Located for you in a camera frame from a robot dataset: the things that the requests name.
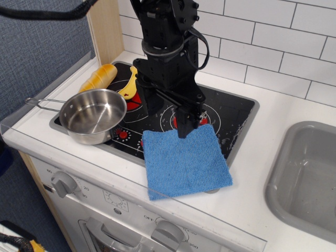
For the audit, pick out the grey right oven knob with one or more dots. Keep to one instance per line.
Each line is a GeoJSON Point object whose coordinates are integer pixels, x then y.
{"type": "Point", "coordinates": [168, 235]}

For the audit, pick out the black toy stove top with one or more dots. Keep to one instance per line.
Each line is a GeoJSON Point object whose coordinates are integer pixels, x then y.
{"type": "Point", "coordinates": [229, 114]}

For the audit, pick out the yellow dish brush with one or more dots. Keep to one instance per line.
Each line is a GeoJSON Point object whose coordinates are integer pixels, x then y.
{"type": "Point", "coordinates": [129, 91]}

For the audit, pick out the wooden side panel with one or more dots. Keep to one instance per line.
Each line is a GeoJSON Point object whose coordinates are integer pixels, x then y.
{"type": "Point", "coordinates": [105, 28]}

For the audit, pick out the toy bread loaf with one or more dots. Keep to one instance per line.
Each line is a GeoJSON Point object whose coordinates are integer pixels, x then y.
{"type": "Point", "coordinates": [100, 79]}

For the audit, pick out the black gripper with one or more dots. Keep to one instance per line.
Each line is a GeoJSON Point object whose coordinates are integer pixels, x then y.
{"type": "Point", "coordinates": [172, 79]}

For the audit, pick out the grey sink basin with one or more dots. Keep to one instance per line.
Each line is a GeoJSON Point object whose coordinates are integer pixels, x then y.
{"type": "Point", "coordinates": [301, 187]}

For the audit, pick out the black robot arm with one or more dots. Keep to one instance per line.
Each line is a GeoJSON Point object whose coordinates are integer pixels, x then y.
{"type": "Point", "coordinates": [170, 43]}

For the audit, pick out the stainless steel pot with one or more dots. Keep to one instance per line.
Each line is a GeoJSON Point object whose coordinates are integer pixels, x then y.
{"type": "Point", "coordinates": [89, 117]}

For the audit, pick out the grey left oven knob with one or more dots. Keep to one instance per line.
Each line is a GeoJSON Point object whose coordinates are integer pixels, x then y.
{"type": "Point", "coordinates": [63, 184]}

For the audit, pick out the grey oven knob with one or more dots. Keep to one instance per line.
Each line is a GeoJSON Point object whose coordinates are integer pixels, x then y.
{"type": "Point", "coordinates": [168, 235]}
{"type": "Point", "coordinates": [63, 184]}

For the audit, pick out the blue cloth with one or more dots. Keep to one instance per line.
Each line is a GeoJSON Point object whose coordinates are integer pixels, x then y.
{"type": "Point", "coordinates": [177, 167]}

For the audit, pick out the yellow object bottom left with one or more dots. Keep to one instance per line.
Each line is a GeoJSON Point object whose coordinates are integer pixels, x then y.
{"type": "Point", "coordinates": [36, 246]}

